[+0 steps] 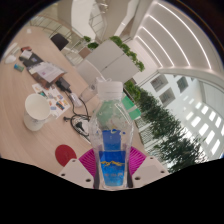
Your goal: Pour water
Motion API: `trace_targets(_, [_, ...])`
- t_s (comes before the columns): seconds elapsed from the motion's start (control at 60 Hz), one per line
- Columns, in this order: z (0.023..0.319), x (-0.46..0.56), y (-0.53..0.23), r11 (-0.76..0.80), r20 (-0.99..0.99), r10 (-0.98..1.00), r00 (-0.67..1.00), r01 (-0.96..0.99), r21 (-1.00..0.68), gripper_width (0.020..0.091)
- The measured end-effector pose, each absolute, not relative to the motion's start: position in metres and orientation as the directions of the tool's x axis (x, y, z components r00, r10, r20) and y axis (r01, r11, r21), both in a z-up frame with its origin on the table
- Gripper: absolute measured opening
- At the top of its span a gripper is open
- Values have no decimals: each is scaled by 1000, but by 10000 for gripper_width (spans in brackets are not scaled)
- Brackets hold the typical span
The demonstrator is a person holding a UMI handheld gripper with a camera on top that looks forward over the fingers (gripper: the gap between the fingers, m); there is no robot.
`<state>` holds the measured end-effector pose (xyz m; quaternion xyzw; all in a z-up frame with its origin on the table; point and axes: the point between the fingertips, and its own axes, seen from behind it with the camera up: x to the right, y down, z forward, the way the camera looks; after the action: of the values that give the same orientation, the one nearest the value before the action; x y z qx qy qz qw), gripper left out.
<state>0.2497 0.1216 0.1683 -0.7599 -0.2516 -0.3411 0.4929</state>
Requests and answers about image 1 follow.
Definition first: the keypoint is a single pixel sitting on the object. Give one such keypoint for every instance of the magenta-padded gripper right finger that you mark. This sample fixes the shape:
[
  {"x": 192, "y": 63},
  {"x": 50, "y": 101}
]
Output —
[{"x": 148, "y": 170}]

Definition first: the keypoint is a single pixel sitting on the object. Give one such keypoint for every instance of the wooden planter with green plants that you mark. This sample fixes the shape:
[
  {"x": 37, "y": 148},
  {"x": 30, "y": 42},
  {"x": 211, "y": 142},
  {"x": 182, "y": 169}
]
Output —
[{"x": 85, "y": 51}]

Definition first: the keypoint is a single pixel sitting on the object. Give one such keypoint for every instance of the small white device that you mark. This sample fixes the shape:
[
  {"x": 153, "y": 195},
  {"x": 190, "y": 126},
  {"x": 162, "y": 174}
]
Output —
[{"x": 10, "y": 59}]

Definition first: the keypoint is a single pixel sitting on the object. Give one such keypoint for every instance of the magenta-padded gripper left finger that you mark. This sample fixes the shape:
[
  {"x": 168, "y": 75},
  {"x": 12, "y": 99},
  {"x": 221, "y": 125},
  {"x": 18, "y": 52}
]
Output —
[{"x": 75, "y": 171}]

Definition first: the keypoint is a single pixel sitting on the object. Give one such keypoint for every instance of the clear bottle white cap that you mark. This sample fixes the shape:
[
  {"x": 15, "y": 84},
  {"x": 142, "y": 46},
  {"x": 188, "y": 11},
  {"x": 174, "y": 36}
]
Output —
[{"x": 87, "y": 95}]

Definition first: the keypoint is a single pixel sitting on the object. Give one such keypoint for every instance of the black flat tablet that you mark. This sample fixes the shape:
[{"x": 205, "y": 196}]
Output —
[{"x": 31, "y": 60}]

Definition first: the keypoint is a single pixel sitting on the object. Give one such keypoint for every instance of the white mug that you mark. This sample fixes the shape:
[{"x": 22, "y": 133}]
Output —
[{"x": 35, "y": 110}]

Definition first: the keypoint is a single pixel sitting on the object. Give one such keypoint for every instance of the colourful sticker sheet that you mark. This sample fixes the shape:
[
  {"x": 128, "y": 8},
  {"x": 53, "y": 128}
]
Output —
[{"x": 55, "y": 100}]

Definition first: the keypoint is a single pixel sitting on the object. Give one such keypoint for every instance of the flat round red coaster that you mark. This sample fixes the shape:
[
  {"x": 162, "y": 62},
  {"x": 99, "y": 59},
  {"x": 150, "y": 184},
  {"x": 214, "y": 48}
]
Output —
[{"x": 65, "y": 155}]

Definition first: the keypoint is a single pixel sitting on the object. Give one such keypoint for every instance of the small teal box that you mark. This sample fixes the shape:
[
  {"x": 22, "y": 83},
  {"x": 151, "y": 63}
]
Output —
[{"x": 19, "y": 67}]

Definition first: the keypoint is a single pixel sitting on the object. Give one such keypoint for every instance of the clear water bottle blue label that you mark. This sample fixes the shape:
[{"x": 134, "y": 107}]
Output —
[{"x": 111, "y": 166}]

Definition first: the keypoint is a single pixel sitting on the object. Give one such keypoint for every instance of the white power adapter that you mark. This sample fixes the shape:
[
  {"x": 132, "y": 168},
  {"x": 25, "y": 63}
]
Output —
[{"x": 75, "y": 99}]

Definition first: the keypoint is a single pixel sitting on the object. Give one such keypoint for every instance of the black power adapter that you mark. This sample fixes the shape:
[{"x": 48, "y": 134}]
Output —
[{"x": 63, "y": 84}]

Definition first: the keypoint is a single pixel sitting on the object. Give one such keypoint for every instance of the row of tall green plants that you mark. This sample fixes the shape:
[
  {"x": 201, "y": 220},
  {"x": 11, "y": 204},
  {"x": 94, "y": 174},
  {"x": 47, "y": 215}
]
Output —
[{"x": 166, "y": 133}]

